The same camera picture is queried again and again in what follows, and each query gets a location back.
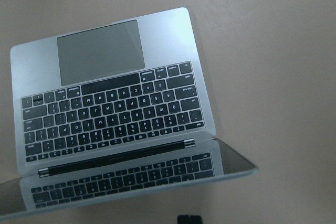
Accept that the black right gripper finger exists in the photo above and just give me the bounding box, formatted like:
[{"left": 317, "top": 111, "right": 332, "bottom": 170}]
[
  {"left": 177, "top": 215, "right": 190, "bottom": 224},
  {"left": 189, "top": 215, "right": 202, "bottom": 224}
]

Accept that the grey laptop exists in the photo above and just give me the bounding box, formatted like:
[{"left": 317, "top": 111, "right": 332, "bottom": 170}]
[{"left": 1, "top": 7, "right": 257, "bottom": 220}]

